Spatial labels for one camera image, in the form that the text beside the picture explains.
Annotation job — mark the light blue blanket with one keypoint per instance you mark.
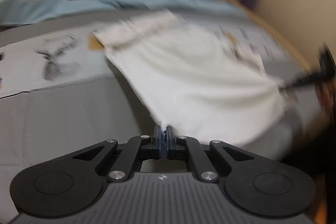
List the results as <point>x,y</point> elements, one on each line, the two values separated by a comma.
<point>23,12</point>

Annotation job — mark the white small garment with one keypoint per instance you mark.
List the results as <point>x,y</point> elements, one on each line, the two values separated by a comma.
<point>187,79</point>

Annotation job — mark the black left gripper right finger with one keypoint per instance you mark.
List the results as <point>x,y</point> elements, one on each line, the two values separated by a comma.
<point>174,150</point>

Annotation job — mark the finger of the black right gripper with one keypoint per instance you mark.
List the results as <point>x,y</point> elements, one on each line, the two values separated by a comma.
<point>325,73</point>

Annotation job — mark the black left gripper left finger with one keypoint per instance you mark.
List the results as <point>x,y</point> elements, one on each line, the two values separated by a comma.
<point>151,147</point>

